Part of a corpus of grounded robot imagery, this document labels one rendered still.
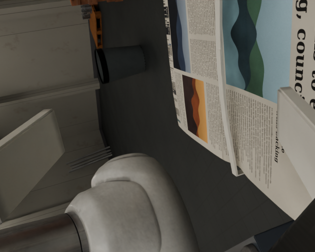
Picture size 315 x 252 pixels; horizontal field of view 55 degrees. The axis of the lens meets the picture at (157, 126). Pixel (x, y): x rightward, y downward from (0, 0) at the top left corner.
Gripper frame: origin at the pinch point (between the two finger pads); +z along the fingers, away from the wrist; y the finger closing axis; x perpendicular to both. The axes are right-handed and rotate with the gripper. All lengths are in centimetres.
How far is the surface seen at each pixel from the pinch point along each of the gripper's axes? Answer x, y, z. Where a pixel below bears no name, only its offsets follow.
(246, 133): -8.2, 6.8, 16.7
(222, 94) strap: -3.6, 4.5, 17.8
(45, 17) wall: 17, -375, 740
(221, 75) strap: -1.5, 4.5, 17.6
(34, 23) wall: 8, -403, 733
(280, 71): -0.2, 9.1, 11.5
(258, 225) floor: -170, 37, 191
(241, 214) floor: -176, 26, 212
